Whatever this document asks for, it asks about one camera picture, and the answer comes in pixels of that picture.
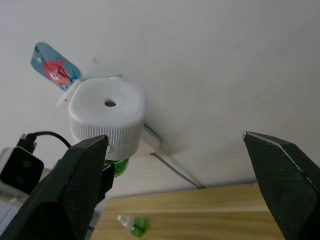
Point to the white mosquito repellent heater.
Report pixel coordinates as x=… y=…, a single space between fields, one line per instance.
x=107 y=112

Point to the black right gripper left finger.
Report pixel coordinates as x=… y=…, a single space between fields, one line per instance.
x=62 y=190

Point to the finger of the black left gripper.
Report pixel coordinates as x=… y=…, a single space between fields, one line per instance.
x=108 y=181

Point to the green liquid bottle clear cap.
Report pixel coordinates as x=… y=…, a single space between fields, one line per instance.
x=136 y=226

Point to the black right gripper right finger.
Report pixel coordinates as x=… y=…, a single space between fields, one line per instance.
x=287 y=190

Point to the blue card with red cartoon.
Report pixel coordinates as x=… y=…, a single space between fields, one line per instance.
x=53 y=66

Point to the white power strip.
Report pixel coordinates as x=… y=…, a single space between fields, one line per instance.
x=152 y=140

